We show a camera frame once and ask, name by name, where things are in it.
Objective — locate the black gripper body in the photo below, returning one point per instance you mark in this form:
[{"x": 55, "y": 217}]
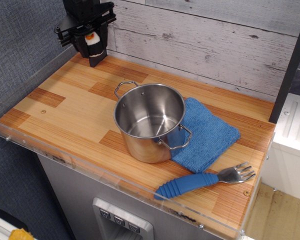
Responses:
[{"x": 82, "y": 18}]

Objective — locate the right black vertical post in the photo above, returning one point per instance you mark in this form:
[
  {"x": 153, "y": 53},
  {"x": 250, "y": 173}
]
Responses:
[{"x": 286, "y": 83}]

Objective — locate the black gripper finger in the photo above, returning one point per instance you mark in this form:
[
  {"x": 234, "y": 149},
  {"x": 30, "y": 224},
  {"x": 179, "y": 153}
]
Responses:
[
  {"x": 103, "y": 34},
  {"x": 79, "y": 43}
]

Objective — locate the grey cabinet with button panel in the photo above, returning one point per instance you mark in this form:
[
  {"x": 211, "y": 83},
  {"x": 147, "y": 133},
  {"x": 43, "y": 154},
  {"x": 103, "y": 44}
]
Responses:
[{"x": 96, "y": 209}]

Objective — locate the blue handled metal fork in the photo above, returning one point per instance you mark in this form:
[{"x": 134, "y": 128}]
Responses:
[{"x": 179, "y": 186}]

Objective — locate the black vertical post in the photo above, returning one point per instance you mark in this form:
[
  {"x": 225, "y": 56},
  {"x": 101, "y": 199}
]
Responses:
[
  {"x": 95, "y": 60},
  {"x": 286, "y": 83}
]

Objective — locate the stainless steel pot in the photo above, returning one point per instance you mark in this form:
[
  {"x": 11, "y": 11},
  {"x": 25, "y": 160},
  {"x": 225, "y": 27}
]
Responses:
[{"x": 150, "y": 118}]

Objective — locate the left black vertical post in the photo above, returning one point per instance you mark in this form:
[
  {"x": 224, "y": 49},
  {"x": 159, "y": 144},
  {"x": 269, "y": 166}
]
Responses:
[{"x": 95, "y": 60}]

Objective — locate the clear acrylic table guard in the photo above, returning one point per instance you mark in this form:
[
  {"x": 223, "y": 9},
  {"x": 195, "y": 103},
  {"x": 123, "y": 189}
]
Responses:
[{"x": 68, "y": 115}]

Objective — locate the blue folded cloth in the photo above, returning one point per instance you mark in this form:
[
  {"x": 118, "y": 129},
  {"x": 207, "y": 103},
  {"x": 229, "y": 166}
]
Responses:
[{"x": 211, "y": 137}]

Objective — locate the yellow taped object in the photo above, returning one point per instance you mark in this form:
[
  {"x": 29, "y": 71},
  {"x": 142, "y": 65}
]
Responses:
[{"x": 20, "y": 234}]

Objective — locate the plush sushi roll toy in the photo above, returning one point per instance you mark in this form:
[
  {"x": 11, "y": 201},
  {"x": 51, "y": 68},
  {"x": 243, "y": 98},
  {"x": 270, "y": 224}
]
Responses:
[{"x": 94, "y": 44}]

